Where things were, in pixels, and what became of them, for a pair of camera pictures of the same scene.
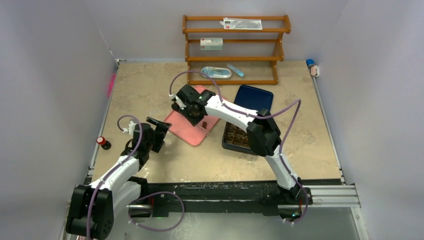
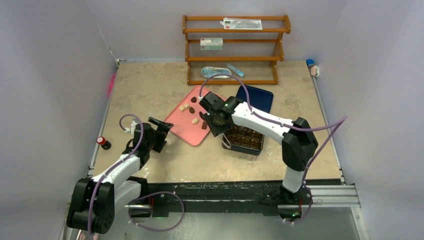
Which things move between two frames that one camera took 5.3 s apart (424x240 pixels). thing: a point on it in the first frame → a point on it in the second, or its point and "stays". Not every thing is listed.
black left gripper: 159,132 stays
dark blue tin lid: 254,98 stays
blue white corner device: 314,69 stays
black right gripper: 197,117 → 212,124
